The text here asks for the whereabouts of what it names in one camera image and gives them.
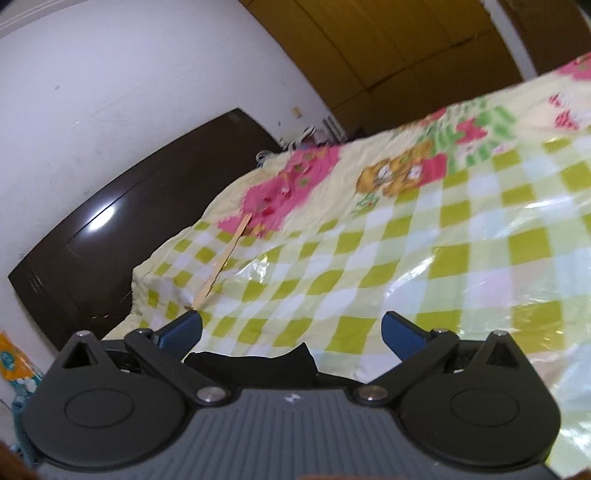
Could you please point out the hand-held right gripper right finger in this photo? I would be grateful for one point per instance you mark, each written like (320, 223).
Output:
(404, 334)

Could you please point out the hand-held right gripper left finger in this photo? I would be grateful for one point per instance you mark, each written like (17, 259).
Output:
(178, 332)

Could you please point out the black pants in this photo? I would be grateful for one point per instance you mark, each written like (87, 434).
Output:
(258, 369)

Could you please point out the checked printed bed sheet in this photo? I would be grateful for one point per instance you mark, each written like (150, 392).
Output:
(369, 258)

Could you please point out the wooden stick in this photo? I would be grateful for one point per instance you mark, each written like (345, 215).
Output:
(231, 249)

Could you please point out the dark brown headboard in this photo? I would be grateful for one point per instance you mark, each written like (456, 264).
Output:
(115, 230)

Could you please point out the orange printed packet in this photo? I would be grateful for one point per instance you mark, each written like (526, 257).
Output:
(16, 360)

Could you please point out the teal container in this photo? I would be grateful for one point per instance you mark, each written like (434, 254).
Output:
(25, 424)

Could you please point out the bedside clutter pile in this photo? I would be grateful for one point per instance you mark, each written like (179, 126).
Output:
(323, 131)

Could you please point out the brown wooden wardrobe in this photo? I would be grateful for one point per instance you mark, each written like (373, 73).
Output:
(392, 46)

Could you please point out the brown wooden door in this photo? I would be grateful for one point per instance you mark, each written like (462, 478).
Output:
(554, 32)

